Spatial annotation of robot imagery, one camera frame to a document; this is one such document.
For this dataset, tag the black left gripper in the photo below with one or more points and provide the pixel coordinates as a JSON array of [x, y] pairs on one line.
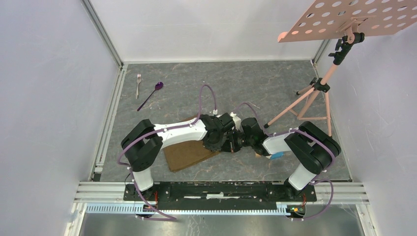
[[215, 147]]

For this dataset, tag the brown cloth napkin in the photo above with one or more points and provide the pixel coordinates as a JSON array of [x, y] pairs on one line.
[[183, 155]]

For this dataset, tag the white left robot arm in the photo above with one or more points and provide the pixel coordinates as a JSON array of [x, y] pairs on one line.
[[142, 145]]

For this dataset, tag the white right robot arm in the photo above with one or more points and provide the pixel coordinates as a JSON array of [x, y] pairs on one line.
[[313, 148]]

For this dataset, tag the blue wooden triangle block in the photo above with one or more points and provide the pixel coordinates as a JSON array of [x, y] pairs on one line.
[[277, 155]]

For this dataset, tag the purple metallic spoon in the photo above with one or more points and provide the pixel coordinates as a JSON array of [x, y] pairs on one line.
[[158, 86]]

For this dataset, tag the silver fork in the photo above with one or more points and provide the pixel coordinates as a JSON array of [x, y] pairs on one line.
[[139, 79]]

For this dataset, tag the pink music stand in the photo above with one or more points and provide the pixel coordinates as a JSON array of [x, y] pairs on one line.
[[340, 25]]

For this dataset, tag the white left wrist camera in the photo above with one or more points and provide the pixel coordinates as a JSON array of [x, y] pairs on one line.
[[236, 120]]

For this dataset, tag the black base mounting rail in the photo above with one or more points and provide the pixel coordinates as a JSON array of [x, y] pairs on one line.
[[229, 195]]

